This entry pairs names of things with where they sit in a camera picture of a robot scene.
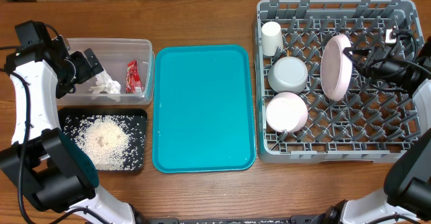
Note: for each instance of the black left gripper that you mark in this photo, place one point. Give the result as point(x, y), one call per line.
point(86, 70)

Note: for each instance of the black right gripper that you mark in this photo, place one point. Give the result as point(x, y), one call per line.
point(363, 68)

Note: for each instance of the white napkin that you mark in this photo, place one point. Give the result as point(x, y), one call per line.
point(105, 84)

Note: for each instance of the white pink-rimmed plate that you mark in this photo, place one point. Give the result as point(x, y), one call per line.
point(336, 68)

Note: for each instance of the red snack wrapper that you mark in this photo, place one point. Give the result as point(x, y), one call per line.
point(133, 81)

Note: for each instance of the white bowl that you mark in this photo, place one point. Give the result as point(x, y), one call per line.
point(288, 74)

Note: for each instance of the white paper cup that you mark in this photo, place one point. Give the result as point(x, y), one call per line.
point(272, 38)

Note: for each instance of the pink bowl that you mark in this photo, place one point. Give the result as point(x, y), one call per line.
point(286, 112)

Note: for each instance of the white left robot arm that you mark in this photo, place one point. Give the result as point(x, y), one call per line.
point(48, 169)

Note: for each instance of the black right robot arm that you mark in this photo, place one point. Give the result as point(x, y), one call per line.
point(405, 195)

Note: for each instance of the clear plastic waste bin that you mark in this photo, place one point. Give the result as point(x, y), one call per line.
point(114, 55)

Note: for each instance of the black plastic tray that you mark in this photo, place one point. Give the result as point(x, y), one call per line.
point(138, 113)

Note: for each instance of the grey plastic dish rack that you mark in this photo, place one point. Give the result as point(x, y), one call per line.
point(374, 121)

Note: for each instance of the pile of white rice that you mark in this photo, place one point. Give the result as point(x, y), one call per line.
point(101, 143)

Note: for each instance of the teal plastic tray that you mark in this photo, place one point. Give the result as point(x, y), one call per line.
point(203, 118)

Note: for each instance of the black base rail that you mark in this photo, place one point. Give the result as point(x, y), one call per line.
point(294, 219)

